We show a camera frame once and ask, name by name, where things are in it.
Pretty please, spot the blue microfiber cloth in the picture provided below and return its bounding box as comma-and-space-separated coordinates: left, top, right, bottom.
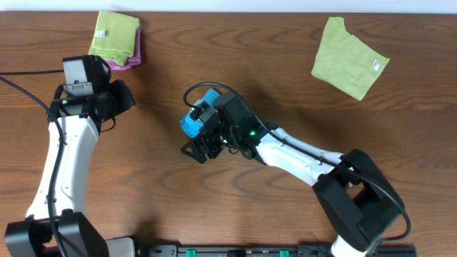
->
180, 89, 220, 138

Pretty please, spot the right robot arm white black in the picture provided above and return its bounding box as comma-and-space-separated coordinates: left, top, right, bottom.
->
180, 89, 404, 256

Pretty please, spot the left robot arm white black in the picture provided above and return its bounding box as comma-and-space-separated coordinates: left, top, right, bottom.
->
5, 55, 136, 256

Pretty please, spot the pink folded cloth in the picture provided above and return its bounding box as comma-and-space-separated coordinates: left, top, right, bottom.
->
107, 25, 142, 71

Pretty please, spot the green folded cloth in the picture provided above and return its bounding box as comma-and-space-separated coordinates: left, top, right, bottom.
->
89, 11, 140, 66

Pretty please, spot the green cloth unfolded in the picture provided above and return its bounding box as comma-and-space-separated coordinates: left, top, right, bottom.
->
311, 17, 389, 101

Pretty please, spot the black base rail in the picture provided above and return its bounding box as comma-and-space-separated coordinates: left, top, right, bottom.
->
142, 243, 418, 257

